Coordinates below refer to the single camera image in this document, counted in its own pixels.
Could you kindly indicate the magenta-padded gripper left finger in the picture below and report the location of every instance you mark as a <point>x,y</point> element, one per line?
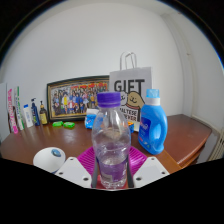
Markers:
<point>75,170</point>

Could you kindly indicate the small green packet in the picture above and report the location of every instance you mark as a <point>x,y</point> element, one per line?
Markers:
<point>69,125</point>
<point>57,124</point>

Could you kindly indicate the white radiator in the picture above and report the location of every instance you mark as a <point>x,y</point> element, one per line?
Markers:
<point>217,146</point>

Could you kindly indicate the clear purple-capped water bottle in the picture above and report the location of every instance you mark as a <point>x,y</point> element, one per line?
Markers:
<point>111,143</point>

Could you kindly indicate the white green shuttlecock tube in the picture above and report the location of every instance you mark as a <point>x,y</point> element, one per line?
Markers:
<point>19,111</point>

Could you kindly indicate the white blue-capped lotion bottle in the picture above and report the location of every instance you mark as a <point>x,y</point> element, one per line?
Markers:
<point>28,117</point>

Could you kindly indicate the white flat board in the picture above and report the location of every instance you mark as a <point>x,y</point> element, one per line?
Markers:
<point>3,113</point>

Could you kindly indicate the pink shuttlecock tube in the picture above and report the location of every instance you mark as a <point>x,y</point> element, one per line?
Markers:
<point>12,115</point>

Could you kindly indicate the framed group photo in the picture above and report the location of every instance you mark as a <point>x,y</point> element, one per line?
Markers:
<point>75,98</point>

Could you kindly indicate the blue painted ceramic mug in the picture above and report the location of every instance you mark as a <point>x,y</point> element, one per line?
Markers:
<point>46,160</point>

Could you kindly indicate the white paper gift bag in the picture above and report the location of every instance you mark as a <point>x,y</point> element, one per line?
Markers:
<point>131,81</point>

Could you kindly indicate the colourful puzzle cube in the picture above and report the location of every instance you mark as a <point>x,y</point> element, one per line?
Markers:
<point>131,126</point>

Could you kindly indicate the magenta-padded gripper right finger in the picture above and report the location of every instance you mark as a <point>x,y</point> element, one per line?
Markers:
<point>150,170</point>

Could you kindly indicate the amber pump bottle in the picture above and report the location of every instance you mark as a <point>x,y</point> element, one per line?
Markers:
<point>43,116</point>

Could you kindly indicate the blue detergent bottle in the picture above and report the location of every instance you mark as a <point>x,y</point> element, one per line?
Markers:
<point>153,130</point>

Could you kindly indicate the dark blue pump bottle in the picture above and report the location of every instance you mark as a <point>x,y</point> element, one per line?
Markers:
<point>35,115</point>

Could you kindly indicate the brown wooden side table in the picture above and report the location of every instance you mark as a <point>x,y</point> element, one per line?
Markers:
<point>186,136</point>

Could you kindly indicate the blue tissue pack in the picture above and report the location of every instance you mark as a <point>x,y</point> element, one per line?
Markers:
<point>89,120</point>

